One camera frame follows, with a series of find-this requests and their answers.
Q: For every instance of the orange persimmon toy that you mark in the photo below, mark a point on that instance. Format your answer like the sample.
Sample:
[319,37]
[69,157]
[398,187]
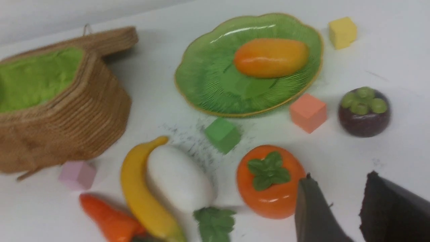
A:
[267,179]

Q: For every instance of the orange foam cube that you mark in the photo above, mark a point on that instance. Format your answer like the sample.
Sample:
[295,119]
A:
[308,112]

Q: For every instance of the yellow foam cube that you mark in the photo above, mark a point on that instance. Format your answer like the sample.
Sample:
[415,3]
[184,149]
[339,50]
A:
[342,32]

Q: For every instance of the woven wicker basket green lining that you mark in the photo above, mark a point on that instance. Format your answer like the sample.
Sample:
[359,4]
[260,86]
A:
[79,123]

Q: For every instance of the yellow banana toy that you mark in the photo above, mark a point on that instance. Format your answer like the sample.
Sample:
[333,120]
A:
[145,207]

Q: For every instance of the orange yellow mango toy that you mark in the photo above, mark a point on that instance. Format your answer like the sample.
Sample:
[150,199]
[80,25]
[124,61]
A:
[271,57]

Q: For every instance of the green foam cube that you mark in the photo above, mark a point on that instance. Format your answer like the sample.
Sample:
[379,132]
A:
[223,135]

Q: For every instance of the orange carrot toy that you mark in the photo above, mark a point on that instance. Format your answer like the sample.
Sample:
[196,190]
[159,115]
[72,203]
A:
[115,225]

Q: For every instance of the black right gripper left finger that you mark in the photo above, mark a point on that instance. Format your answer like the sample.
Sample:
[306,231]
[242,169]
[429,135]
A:
[314,220]

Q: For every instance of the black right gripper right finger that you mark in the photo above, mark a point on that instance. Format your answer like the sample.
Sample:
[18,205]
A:
[391,213]

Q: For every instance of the white radish toy green leaves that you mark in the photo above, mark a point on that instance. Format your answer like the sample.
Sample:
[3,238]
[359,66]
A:
[189,190]

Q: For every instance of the pink foam cube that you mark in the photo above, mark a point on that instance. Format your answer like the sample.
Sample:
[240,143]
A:
[77,175]

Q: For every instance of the purple mangosteen toy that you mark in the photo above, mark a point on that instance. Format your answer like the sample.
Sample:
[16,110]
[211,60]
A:
[364,112]

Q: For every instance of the green ribbed glass plate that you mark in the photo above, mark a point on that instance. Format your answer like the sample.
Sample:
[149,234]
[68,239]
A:
[207,62]

